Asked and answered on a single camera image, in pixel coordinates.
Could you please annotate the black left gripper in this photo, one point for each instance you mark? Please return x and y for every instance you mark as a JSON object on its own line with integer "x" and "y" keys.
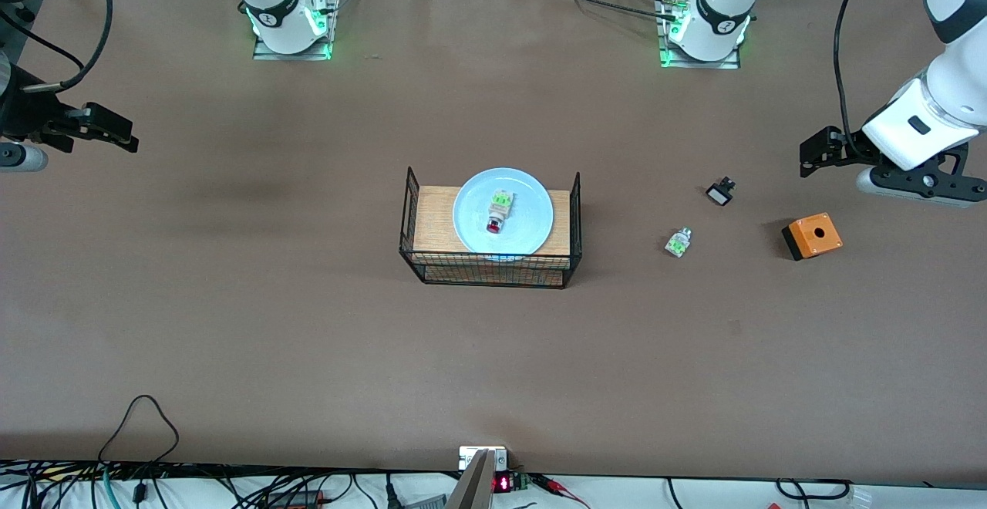
{"x": 850, "y": 150}

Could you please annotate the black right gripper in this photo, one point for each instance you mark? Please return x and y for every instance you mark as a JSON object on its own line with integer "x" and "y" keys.
{"x": 25, "y": 114}

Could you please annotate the light blue round plate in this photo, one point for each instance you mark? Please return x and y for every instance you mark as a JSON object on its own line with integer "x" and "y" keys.
{"x": 532, "y": 220}

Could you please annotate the red push button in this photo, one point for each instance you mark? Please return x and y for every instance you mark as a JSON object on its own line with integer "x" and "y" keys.
{"x": 498, "y": 214}

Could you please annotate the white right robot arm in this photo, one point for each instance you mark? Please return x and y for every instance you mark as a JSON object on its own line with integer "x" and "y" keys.
{"x": 277, "y": 8}

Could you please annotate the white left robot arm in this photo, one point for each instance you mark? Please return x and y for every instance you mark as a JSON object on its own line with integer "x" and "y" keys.
{"x": 721, "y": 15}

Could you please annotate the black button white face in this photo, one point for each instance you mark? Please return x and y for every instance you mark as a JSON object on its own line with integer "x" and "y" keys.
{"x": 720, "y": 193}

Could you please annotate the green white contact block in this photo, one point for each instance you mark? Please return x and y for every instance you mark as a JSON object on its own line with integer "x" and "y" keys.
{"x": 678, "y": 243}

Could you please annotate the black power adapter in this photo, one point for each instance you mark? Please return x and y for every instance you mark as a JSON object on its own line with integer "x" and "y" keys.
{"x": 293, "y": 499}

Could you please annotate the red clip lead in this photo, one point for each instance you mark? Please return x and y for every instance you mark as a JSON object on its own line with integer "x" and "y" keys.
{"x": 559, "y": 486}

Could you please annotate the red digit display module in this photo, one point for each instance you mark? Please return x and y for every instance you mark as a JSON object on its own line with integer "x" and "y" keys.
{"x": 505, "y": 483}

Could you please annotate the orange black button enclosure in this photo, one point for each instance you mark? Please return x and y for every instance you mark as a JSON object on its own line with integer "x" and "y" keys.
{"x": 816, "y": 236}

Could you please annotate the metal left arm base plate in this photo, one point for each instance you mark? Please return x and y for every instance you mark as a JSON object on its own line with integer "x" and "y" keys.
{"x": 698, "y": 64}

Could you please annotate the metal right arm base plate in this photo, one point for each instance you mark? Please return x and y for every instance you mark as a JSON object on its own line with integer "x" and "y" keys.
{"x": 333, "y": 23}

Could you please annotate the silver mount bracket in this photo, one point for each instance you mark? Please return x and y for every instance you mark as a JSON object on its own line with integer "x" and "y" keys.
{"x": 465, "y": 456}

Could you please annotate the grey camera mount bar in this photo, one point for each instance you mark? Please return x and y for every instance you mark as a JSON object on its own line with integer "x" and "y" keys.
{"x": 472, "y": 486}

